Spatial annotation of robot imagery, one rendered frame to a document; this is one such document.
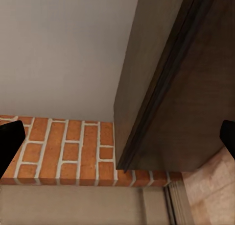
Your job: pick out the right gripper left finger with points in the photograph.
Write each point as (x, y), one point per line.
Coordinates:
(12, 136)

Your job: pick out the cabinet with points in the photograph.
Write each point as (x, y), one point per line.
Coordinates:
(177, 85)

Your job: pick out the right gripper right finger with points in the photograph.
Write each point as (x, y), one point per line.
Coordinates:
(227, 135)

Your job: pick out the wood fireplace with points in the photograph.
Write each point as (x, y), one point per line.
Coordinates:
(94, 205)

